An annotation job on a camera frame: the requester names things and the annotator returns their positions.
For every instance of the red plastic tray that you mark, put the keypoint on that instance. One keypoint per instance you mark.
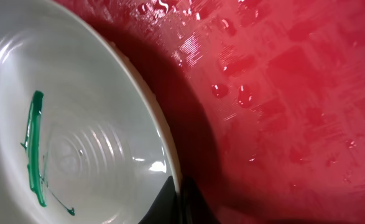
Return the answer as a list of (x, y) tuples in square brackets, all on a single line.
[(265, 99)]

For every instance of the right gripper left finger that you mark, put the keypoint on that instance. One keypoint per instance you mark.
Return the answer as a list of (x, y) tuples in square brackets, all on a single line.
[(164, 209)]

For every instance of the light blue plate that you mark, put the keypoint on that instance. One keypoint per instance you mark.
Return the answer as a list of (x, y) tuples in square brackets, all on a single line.
[(82, 137)]

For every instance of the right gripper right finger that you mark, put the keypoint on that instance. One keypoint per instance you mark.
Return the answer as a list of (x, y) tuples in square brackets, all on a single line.
[(195, 209)]

